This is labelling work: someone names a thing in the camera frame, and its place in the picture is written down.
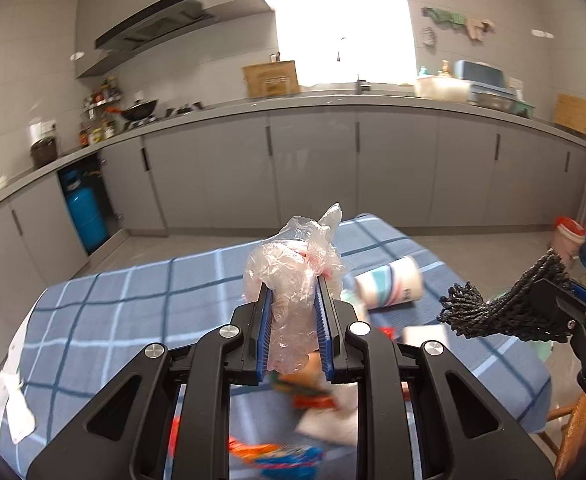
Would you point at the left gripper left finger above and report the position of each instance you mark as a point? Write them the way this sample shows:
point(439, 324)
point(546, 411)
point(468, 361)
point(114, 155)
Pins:
point(248, 364)

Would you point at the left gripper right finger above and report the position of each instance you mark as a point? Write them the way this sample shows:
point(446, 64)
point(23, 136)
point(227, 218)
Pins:
point(339, 359)

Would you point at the white paper cup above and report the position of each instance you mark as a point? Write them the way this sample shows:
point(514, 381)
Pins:
point(398, 282)

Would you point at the clear plastic bag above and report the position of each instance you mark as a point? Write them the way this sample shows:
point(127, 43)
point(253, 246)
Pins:
point(289, 263)

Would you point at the orange blue snack wrapper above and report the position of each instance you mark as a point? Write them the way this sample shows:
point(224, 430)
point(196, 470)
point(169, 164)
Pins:
point(276, 461)

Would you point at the grey kitchen cabinets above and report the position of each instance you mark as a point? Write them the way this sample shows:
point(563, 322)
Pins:
point(417, 169)

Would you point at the white crumpled tissue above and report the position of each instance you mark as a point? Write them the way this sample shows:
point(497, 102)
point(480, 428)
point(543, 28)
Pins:
point(337, 425)

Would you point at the pink bucket red lid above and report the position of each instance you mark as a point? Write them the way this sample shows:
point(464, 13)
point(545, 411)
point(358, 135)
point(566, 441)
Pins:
point(568, 237)

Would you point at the wicker chair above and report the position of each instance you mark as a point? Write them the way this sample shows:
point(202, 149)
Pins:
point(573, 440)

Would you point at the blue plaid tablecloth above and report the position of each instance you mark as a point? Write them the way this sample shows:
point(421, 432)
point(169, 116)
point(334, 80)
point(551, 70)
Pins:
point(125, 375)

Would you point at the blue gas cylinder under counter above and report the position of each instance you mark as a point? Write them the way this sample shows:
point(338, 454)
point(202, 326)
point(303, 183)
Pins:
point(84, 211)

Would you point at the wooden cutting board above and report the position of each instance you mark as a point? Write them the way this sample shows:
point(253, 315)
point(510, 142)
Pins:
point(570, 113)

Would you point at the black wok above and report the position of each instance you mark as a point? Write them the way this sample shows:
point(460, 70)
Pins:
point(137, 112)

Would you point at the blue dish rack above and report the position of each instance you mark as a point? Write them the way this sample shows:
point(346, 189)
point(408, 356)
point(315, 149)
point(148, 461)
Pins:
point(486, 85)

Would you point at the spice rack with bottles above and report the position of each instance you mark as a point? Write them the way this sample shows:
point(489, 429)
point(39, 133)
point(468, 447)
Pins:
point(99, 108)

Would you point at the cardboard box on counter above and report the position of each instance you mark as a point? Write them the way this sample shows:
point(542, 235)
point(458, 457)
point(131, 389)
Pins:
point(268, 80)

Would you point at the white plastic container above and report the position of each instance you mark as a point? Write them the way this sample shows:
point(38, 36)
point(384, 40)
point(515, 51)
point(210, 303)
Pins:
point(442, 88)

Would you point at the green hanging cloth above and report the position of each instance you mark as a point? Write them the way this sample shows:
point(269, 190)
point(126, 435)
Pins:
point(443, 17)

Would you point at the black range hood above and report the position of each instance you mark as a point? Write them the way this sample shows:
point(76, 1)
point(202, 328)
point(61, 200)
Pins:
point(153, 24)

